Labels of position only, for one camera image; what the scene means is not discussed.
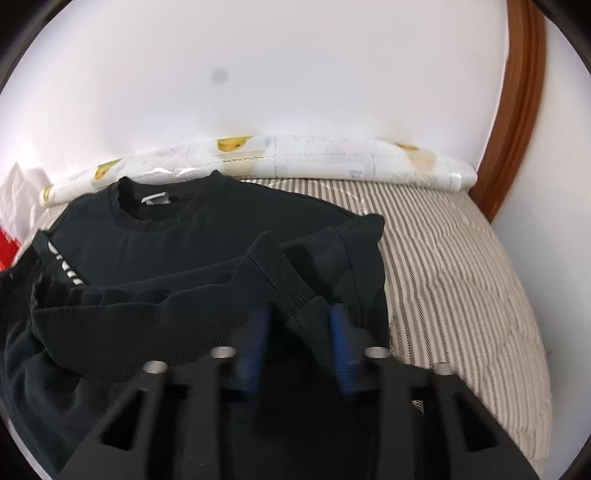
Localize black sweatshirt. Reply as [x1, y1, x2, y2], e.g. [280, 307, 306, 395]
[1, 172, 390, 476]

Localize brown wooden door frame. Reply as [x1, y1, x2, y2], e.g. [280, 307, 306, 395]
[469, 1, 547, 221]

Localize red paper shopping bag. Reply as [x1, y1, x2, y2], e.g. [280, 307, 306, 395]
[0, 229, 21, 271]

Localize white rolled paper with lemons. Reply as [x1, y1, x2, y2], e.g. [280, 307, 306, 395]
[40, 135, 478, 206]

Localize striped quilted mattress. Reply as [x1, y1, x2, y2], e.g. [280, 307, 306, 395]
[266, 179, 552, 470]

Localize white plastic shopping bag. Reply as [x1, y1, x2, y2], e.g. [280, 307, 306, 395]
[1, 163, 65, 245]

